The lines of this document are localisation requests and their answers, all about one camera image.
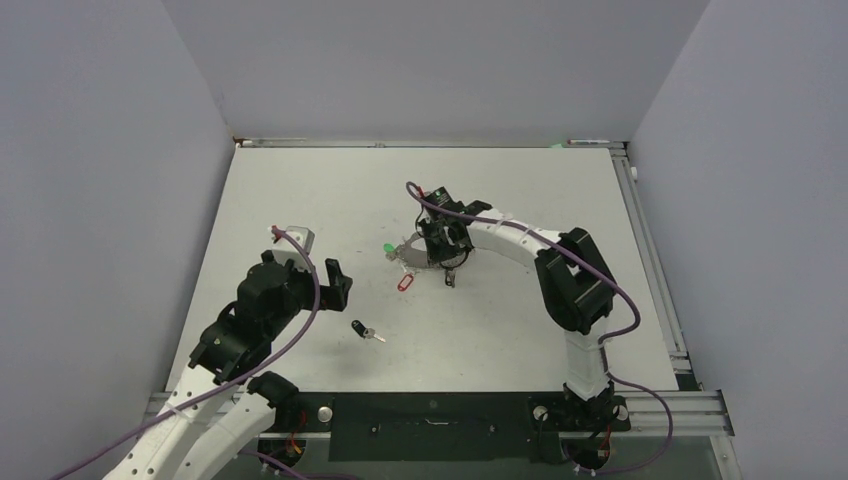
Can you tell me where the black headed key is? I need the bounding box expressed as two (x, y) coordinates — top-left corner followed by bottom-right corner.
(351, 320), (386, 343)

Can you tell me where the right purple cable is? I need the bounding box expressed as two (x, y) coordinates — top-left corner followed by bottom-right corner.
(405, 181), (674, 477)

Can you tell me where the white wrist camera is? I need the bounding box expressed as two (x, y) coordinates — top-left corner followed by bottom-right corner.
(269, 225), (315, 271)
(424, 186), (453, 209)

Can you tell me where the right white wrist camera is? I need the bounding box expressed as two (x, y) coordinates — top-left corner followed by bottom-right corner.
(424, 186), (453, 209)

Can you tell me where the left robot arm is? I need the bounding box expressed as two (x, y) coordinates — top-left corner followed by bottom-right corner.
(106, 250), (353, 479)

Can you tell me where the red key tag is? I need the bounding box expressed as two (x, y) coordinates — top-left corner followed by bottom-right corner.
(396, 272), (415, 293)

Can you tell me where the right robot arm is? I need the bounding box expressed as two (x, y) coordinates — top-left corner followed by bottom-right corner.
(416, 190), (628, 430)

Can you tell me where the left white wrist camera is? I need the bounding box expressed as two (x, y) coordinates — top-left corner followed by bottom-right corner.
(269, 225), (315, 271)

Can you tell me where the aluminium rail right side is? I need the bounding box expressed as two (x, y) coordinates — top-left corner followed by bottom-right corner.
(610, 142), (733, 437)

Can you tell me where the aluminium rail back edge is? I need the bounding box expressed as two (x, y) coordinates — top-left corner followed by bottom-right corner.
(234, 138), (627, 150)

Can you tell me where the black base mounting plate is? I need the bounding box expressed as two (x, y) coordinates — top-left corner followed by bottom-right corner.
(258, 391), (631, 465)

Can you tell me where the large grey keyring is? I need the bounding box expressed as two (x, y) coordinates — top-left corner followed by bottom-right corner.
(385, 233), (470, 288)

